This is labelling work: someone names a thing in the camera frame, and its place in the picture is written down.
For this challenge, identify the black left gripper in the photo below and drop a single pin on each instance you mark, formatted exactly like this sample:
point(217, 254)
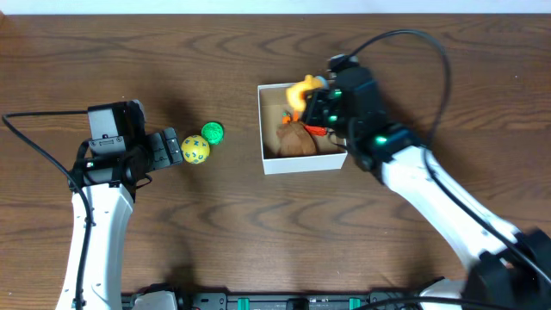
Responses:
point(159, 147)

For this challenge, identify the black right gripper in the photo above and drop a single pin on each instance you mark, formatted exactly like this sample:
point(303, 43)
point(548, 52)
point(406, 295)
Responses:
point(318, 108)

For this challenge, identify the yellow ball with blue letters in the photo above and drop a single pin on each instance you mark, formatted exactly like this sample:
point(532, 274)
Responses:
point(195, 149)

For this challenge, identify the red toy car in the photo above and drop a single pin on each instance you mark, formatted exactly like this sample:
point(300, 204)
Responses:
point(316, 130)

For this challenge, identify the orange rubber duck toy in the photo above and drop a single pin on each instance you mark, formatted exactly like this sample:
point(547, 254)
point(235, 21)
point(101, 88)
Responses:
point(296, 94)

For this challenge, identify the brown plush toy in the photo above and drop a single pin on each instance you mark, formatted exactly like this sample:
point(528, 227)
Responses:
point(295, 140)

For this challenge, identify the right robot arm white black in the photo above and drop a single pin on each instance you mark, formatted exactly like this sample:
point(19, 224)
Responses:
point(506, 268)

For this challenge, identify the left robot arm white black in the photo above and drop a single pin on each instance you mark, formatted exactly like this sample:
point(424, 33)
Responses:
point(108, 170)

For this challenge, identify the green lattice plastic ball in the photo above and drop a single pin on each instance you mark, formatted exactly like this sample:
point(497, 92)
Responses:
point(213, 132)

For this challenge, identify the white cardboard box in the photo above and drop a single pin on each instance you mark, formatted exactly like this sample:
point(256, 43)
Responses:
point(272, 106)

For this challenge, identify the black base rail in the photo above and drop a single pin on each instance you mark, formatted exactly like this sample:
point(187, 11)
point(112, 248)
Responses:
point(301, 300)

